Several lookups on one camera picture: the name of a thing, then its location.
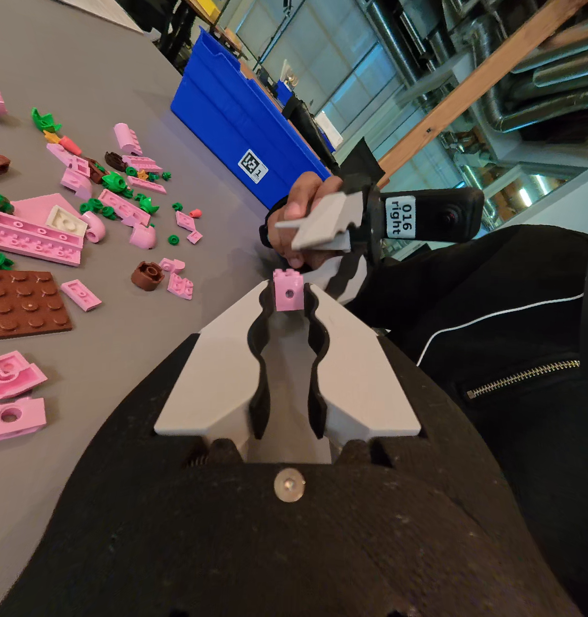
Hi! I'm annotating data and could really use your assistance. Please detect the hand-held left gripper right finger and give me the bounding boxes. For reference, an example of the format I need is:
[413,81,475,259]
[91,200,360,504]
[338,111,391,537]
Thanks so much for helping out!
[306,283,423,442]

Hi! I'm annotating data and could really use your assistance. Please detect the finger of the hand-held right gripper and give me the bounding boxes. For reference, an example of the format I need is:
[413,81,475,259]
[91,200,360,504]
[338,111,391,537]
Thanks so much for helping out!
[303,253,370,306]
[274,191,365,252]

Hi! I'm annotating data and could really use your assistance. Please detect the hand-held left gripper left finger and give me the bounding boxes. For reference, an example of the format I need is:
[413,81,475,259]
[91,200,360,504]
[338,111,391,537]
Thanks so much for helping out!
[153,280,274,442]

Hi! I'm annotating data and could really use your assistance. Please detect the pink toy brick assembly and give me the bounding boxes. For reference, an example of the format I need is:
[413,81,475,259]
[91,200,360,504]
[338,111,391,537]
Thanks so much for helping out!
[273,269,305,313]

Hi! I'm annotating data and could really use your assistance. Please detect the person's right forearm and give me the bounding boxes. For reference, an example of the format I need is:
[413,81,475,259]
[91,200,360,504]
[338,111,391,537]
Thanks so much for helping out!
[259,207,588,338]

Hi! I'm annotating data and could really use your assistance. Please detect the person's right hand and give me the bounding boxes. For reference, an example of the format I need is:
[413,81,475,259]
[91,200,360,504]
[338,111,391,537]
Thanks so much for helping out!
[266,170,345,272]

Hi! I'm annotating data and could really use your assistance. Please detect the brown round brick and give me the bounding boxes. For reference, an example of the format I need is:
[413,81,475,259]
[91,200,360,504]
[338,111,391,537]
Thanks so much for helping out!
[131,262,165,291]

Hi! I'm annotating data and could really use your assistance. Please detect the silver air ducts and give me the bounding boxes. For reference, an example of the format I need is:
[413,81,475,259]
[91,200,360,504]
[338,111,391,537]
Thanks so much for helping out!
[361,0,588,133]

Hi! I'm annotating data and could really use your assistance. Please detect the blue storage bin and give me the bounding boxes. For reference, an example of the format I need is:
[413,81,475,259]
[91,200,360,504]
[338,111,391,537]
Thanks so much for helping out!
[171,26,345,210]

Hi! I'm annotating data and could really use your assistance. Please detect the person's black clothed body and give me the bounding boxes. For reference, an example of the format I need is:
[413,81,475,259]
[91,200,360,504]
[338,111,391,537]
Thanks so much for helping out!
[371,289,588,617]

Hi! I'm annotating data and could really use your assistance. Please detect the brown studded plate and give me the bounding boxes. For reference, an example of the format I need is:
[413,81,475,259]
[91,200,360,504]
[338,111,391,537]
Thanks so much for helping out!
[0,270,74,342]

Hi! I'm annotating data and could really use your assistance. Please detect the white square plate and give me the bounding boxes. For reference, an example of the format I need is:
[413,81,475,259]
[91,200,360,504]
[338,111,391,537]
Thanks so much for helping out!
[47,205,88,238]

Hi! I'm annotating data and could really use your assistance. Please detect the pile of small toy bricks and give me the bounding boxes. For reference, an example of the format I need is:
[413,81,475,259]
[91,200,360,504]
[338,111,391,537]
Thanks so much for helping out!
[0,82,204,444]

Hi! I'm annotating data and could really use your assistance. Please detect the white cable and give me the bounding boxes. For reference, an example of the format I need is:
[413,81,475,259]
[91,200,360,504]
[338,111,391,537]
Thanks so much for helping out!
[417,293,585,367]

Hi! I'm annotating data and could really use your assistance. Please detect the wooden post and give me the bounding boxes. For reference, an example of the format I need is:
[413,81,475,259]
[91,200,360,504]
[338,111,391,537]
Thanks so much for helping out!
[378,0,588,186]

